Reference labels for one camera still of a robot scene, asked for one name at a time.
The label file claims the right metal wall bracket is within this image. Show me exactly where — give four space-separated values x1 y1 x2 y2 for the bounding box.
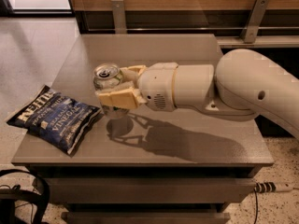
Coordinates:
240 0 270 44

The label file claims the metal wall bracket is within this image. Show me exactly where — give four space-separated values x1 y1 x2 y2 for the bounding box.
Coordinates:
240 0 270 44
111 0 127 34

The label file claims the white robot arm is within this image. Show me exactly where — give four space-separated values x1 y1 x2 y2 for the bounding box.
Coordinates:
94 49 299 138

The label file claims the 7up soda can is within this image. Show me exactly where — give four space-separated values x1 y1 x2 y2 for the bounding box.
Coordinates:
93 63 129 119

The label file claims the white power strip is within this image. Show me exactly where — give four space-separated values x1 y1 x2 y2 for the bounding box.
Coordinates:
254 182 293 193

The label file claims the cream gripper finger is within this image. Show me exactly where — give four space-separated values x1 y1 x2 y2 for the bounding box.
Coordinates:
95 81 147 110
121 65 147 87

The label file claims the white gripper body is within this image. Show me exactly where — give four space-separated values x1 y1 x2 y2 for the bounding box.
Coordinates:
138 63 178 112

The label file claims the blue chip bag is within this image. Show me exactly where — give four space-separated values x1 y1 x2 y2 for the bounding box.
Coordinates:
7 85 103 155

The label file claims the black power cable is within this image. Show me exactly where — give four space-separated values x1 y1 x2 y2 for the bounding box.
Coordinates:
253 190 260 224

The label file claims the left metal wall bracket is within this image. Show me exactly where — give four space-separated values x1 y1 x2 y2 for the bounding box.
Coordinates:
111 0 127 34

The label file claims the grey table with drawers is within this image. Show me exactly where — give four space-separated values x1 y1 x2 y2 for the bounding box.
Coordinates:
13 35 274 224

